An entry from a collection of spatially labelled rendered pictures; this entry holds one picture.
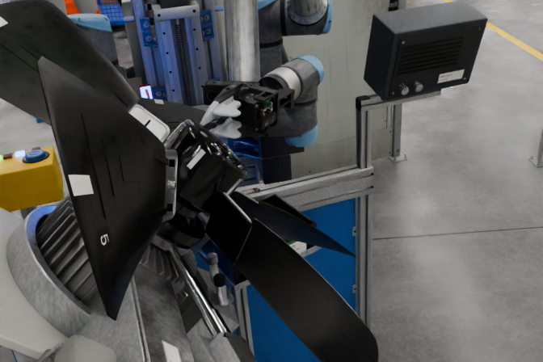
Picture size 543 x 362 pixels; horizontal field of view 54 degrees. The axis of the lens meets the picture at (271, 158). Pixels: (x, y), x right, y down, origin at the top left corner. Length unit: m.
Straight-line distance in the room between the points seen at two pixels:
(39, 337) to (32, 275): 0.08
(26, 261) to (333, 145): 2.54
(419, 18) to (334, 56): 1.62
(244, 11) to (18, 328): 0.79
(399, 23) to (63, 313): 0.97
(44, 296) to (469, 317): 1.83
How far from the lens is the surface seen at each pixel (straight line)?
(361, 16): 2.98
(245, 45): 1.20
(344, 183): 1.43
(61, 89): 0.49
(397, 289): 2.38
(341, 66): 3.00
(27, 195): 1.23
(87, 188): 0.47
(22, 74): 0.77
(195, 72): 1.73
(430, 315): 2.29
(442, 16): 1.40
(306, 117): 1.17
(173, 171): 0.71
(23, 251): 0.76
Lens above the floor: 1.55
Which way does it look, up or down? 27 degrees down
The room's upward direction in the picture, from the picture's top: 5 degrees counter-clockwise
